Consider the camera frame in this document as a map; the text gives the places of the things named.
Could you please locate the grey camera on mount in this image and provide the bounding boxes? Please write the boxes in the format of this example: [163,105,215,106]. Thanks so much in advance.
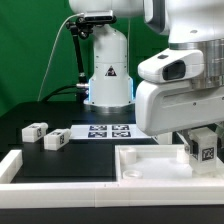
[84,10,115,23]

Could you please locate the black cable bundle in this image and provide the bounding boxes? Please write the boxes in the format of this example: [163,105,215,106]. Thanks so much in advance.
[41,84,88,102]

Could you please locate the white U-shaped obstacle wall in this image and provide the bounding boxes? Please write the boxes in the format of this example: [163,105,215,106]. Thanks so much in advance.
[0,150,224,208]

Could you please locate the white square tabletop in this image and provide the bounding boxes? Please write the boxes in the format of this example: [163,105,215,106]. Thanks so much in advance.
[115,145,224,181]

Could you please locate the white AprilTag base sheet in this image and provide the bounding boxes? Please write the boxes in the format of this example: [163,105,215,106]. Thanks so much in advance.
[70,124,147,140]

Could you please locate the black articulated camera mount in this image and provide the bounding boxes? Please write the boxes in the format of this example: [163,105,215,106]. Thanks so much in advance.
[66,17,93,102]

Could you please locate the white camera cable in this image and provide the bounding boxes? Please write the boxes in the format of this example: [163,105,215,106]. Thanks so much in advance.
[37,12,85,102]

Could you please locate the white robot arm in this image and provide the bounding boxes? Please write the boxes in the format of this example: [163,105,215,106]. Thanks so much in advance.
[69,0,224,135]

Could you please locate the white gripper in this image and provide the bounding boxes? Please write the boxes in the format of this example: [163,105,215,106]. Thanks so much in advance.
[135,49,224,164]

